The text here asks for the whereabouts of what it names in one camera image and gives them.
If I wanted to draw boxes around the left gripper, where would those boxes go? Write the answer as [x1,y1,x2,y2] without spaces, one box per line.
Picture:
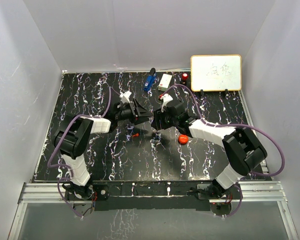
[115,99,153,125]

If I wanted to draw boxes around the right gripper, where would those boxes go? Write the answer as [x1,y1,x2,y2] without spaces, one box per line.
[152,106,179,131]

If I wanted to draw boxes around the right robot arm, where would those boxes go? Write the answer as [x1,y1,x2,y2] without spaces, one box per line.
[151,94,268,199]

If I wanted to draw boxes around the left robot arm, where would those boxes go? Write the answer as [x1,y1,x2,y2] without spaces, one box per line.
[53,98,153,200]

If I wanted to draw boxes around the white and green box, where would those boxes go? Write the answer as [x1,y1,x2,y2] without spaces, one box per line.
[157,73,172,92]

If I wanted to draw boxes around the blue stapler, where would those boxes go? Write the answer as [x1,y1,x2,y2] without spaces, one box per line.
[143,67,157,92]

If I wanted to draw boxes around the red button device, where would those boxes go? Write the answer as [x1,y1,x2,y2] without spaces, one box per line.
[180,72,189,85]

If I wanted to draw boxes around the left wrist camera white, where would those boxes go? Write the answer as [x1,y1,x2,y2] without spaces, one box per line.
[119,90,132,104]

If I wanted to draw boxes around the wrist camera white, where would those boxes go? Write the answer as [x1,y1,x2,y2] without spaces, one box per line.
[159,93,174,113]
[119,90,132,104]

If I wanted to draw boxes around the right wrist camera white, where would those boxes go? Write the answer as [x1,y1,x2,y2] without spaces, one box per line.
[159,93,174,113]

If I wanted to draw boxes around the white whiteboard with wooden frame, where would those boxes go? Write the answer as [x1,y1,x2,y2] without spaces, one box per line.
[190,54,242,92]

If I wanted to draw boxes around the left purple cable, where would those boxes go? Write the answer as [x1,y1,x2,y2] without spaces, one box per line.
[46,86,113,218]

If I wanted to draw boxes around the purple cable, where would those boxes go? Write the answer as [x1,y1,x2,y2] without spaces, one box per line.
[46,86,113,218]
[158,84,286,217]

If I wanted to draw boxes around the aluminium frame rail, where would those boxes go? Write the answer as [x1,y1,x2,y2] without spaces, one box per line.
[9,180,299,240]

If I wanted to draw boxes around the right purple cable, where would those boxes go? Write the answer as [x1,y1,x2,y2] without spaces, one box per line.
[158,84,286,217]

